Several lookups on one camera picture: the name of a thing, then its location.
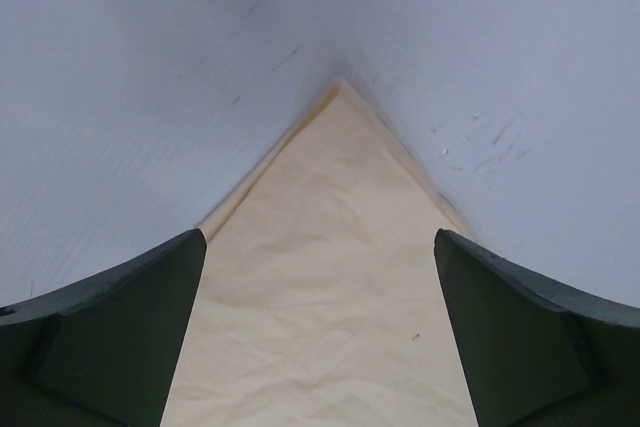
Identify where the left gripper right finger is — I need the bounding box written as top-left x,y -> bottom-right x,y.
434,229 -> 639,426

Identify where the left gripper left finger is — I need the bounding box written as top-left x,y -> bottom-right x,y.
1,229 -> 206,426

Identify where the cream yellow t shirt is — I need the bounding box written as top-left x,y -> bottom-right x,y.
162,83 -> 476,426

